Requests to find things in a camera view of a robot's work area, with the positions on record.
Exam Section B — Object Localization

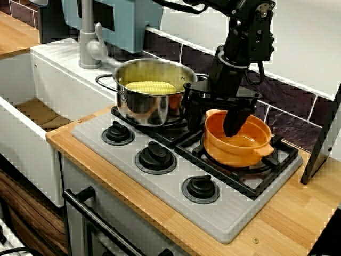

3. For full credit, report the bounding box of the black floor cable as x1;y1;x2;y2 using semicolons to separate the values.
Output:
0;246;40;256

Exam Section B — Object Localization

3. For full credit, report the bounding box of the stainless steel pot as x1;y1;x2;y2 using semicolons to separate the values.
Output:
95;58;211;127

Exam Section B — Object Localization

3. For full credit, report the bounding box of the white toy sink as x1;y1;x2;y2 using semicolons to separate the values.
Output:
0;37;120;209

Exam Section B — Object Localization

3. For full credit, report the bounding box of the black stove knob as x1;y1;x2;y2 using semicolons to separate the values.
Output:
101;120;136;147
134;141;178;175
181;174;221;205

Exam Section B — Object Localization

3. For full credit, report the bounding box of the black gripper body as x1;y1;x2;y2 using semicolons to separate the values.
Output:
183;52;262;109

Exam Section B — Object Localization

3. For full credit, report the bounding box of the black oven door handle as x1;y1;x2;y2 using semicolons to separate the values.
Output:
62;186;174;256

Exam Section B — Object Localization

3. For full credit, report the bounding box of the grey toy stove plate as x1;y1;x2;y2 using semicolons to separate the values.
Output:
71;105;304;245

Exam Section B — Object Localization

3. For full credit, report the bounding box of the black burner grate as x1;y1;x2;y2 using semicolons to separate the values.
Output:
110;97;223;150
174;114;299;201

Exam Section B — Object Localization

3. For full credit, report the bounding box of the orange plastic pot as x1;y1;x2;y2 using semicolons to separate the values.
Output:
202;109;274;169

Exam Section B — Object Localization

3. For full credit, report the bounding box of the yellow corn cob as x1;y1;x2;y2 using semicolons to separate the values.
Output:
124;81;178;95

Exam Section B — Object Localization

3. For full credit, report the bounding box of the teal toy appliance box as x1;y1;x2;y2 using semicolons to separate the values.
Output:
61;0;166;53

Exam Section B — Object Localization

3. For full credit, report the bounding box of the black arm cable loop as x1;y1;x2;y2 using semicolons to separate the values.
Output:
245;60;265;86

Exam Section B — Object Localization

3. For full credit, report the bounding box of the grey toy faucet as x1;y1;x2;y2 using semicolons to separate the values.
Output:
78;0;109;70

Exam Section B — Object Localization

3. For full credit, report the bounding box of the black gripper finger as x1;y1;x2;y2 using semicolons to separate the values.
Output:
186;102;205;133
223;107;253;138

